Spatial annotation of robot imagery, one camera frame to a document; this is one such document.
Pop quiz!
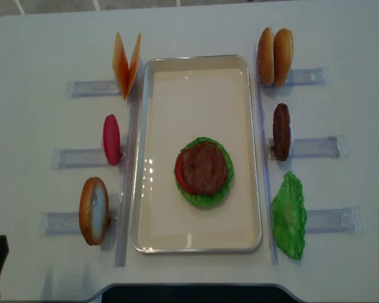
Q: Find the white rectangular tray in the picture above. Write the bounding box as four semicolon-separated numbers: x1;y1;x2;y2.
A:
130;55;262;253

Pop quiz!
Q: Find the bun half with white face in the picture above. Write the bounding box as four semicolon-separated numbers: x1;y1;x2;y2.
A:
78;177;109;246

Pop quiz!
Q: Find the brown meat patty standing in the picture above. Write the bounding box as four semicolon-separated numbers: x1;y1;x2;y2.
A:
273;104;291;162

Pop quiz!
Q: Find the red tomato slice on tray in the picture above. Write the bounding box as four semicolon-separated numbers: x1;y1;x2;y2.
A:
174;148;195;194

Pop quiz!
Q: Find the brown meat patty on tray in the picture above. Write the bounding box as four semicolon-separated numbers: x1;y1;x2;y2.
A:
182;141;227;196

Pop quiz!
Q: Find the sesame bun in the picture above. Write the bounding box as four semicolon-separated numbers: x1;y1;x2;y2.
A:
274;28;294;86
257;27;275;85

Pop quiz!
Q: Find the clear holder for lettuce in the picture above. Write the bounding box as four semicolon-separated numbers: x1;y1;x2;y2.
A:
306;206;363;234

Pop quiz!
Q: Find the clear holder for bun half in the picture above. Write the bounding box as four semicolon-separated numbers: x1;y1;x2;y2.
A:
40;210;119;237

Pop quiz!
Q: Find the red tomato slice standing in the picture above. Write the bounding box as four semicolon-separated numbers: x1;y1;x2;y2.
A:
103;114;121;165

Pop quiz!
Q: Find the green lettuce leaf standing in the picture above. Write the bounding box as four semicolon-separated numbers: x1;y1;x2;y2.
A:
272;171;307;261

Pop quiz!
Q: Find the sesame bun right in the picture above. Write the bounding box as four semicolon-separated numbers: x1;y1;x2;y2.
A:
274;28;294;86

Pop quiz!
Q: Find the clear holder for cheese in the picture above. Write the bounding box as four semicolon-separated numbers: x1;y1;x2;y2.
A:
67;80;121;98

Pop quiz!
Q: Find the long clear rail right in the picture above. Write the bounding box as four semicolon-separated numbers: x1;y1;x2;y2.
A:
253;44;278;265

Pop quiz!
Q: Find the long clear rail left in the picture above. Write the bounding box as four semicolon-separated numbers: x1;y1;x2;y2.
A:
115;59;143;267

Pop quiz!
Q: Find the long clear rail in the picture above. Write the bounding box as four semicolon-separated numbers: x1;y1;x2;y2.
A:
115;59;143;267
253;44;278;265

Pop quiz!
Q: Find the dark base at table edge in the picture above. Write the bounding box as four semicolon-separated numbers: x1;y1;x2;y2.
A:
102;284;298;302

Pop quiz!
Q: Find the clear holder for patty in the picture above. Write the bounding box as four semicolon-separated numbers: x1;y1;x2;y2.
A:
265;134;347;160

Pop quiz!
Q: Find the clear holder for tomato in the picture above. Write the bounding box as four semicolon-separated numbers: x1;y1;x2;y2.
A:
50;148;111;169

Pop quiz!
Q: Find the clear holder for buns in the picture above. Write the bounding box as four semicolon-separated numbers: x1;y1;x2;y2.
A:
258;66;331;88

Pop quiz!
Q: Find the green lettuce leaf on tray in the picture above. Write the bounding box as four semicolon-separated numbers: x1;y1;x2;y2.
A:
174;137;234;208

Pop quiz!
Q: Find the sesame bun left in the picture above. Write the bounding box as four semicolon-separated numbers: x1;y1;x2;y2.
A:
257;27;275;85

